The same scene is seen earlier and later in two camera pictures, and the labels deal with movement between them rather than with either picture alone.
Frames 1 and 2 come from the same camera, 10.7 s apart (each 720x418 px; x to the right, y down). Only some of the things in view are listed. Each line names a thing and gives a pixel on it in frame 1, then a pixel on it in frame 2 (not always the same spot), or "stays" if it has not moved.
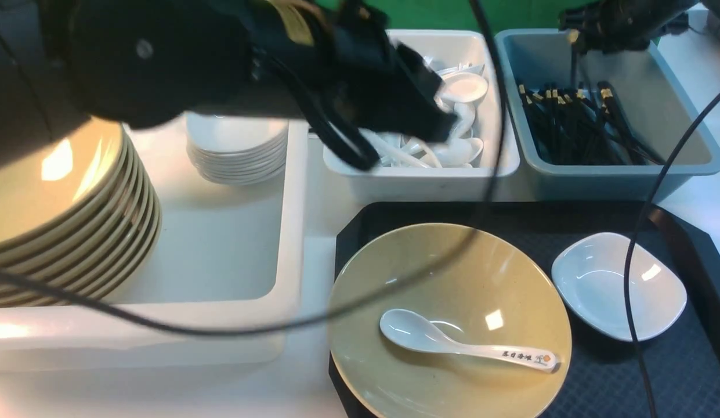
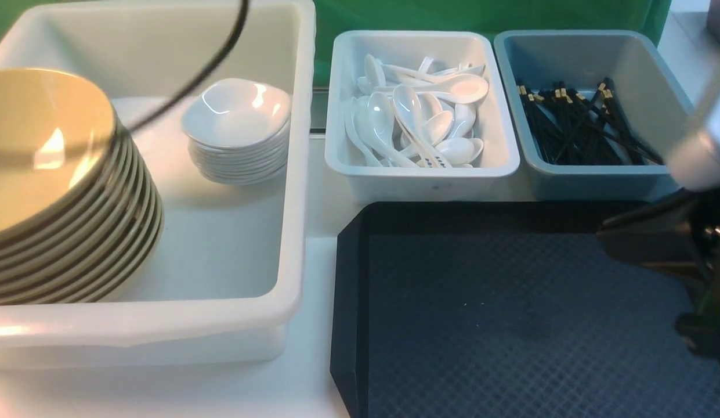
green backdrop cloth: x=460 y=14 stays
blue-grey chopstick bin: x=647 y=88 stays
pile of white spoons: x=462 y=86 stays
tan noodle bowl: x=496 y=288 to x=50 y=133
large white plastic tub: x=232 y=258 stays
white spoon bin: x=346 y=180 stays
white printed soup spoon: x=416 y=330 to x=408 y=112
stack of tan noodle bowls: x=80 y=213 stays
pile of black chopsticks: x=587 y=128 stays
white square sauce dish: x=590 y=271 to x=236 y=112
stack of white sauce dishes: x=234 y=150 stays
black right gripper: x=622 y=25 to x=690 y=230
